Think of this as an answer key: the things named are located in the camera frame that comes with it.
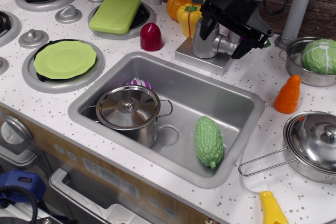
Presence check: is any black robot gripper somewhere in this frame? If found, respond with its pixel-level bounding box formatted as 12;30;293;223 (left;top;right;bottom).
199;0;274;59

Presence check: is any silver faucet lever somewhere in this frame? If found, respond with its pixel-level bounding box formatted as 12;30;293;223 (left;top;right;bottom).
228;30;241;44

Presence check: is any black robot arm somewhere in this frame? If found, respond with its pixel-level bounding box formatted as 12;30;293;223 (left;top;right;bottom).
199;0;288;59

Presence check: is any silver toy faucet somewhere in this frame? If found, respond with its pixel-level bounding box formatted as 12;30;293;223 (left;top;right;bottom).
175;0;241;77

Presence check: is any purple toy eggplant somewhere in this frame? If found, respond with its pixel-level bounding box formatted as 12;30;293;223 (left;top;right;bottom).
263;39;271;48

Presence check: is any yellow toy bell pepper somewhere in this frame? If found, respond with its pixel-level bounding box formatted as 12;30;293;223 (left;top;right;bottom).
176;3;202;38

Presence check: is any orange toy pumpkin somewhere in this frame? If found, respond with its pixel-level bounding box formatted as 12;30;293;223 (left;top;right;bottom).
166;0;192;20

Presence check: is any grey sink basin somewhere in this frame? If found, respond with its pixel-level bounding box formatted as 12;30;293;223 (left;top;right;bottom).
68;52;265;188

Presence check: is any dark red toy vegetable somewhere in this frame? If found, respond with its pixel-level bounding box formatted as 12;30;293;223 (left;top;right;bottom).
140;23;163;51

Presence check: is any steel pot with cabbage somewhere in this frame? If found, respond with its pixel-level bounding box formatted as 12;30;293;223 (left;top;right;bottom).
275;36;335;87

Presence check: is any grey burner under board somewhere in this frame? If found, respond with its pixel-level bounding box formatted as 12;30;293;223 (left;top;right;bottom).
89;3;156;40

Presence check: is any orange toy carrot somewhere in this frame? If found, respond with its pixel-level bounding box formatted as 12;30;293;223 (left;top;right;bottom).
274;75;301;114

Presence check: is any green toy cabbage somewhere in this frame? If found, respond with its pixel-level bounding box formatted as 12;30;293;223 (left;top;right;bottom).
302;39;335;75

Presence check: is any purple white toy onion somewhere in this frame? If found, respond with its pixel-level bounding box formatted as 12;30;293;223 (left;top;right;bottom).
126;78;153;90

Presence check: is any green toy bitter gourd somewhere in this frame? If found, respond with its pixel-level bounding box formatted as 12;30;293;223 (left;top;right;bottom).
194;116;224;169

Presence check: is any green plastic cutting board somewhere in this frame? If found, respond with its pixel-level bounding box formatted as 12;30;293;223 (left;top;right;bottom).
89;0;141;34

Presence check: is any steel pot lid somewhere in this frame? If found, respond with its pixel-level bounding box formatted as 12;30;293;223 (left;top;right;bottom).
96;85;161;131

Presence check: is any steel pot in sink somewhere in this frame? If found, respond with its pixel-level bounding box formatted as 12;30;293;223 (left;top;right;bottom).
84;99;172;147

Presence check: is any steel saucepan lid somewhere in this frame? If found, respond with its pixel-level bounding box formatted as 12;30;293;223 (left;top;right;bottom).
284;111;335;173

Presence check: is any grey stove knob middle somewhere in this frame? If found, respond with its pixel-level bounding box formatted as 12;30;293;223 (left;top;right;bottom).
55;5;82;24

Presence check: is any green plastic plate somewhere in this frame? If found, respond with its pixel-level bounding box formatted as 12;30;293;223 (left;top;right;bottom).
33;40;97;80

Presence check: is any grey burner under plate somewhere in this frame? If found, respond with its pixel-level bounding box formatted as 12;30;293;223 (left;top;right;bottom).
22;41;104;94

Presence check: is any grey stove knob front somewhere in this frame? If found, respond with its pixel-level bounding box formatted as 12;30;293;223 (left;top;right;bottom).
18;29;49;48

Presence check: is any black coil burner left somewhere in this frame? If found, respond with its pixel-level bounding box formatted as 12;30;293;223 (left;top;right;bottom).
1;11;21;47

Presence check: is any grey stove knob edge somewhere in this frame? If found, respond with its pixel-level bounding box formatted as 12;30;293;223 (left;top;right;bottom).
0;57;9;75

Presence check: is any grey oven dial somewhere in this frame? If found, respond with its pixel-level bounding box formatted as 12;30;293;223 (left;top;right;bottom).
1;115;33;155

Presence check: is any blue clamp device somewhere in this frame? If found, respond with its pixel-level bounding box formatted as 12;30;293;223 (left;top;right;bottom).
1;169;46;202

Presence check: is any grey post right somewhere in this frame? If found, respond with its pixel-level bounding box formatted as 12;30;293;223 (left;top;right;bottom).
281;0;309;45

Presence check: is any steel saucepan with handle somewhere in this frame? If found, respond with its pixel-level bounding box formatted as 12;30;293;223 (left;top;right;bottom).
238;111;335;184

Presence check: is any yellow toy handle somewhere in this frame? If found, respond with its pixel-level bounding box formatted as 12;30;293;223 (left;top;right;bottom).
259;191;289;224

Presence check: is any white oven door handle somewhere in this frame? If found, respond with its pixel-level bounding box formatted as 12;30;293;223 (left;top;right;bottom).
49;168;147;223

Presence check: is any black cable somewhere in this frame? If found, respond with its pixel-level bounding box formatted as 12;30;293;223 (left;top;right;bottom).
0;185;41;224

